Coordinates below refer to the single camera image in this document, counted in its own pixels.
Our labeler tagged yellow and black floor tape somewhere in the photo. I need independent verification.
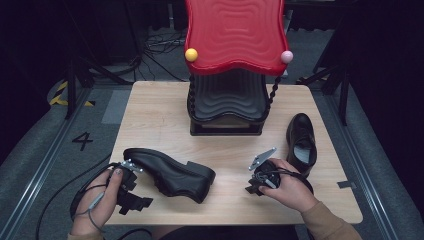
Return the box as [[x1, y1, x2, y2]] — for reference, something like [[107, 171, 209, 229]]
[[48, 81, 97, 108]]

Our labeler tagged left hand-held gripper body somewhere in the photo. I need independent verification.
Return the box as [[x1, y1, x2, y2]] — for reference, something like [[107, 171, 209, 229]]
[[108, 159, 144, 201]]

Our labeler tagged person's left hand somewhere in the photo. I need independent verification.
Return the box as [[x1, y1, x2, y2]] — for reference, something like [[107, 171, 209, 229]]
[[70, 168, 124, 236]]

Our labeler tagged black metal stand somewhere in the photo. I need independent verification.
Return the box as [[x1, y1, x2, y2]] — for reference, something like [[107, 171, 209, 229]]
[[295, 14, 352, 128], [63, 54, 135, 121]]

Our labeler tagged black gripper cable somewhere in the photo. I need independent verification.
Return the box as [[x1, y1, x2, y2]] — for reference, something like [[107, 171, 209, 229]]
[[34, 152, 118, 240], [266, 167, 315, 195]]

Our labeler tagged black leather shoe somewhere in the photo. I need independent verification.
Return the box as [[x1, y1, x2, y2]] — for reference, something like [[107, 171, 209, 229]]
[[122, 147, 217, 205], [285, 112, 318, 178]]

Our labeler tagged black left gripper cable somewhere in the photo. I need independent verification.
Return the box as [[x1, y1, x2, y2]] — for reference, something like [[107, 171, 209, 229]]
[[34, 152, 118, 240]]

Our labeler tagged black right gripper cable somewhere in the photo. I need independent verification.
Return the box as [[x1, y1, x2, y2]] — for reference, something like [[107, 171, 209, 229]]
[[266, 167, 315, 195]]

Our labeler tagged red and black shoe rack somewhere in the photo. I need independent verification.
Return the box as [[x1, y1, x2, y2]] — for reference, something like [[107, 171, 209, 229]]
[[184, 0, 295, 137]]

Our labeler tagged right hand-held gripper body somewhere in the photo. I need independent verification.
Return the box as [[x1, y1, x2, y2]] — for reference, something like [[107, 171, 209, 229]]
[[247, 146, 281, 189]]

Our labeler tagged grey tape piece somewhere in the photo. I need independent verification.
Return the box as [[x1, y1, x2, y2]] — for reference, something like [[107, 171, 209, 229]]
[[336, 180, 357, 191]]

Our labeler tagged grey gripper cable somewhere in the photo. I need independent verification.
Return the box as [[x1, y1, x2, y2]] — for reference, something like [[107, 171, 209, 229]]
[[74, 190, 107, 234]]

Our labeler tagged bundle of floor cables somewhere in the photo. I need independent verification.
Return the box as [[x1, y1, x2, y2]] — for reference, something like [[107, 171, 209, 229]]
[[132, 28, 188, 83]]

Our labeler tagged person's right hand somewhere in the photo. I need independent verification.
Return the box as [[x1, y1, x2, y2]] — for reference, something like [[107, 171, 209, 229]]
[[258, 158, 320, 215]]

